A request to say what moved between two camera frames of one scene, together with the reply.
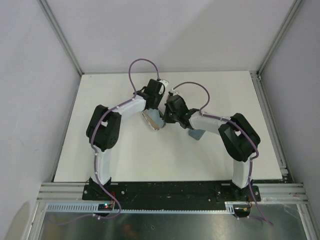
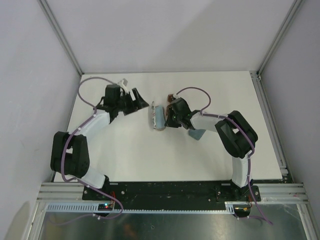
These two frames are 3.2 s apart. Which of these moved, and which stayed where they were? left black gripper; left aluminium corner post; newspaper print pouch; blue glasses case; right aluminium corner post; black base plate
Moved: newspaper print pouch; left black gripper
Stayed: right aluminium corner post; left aluminium corner post; black base plate; blue glasses case
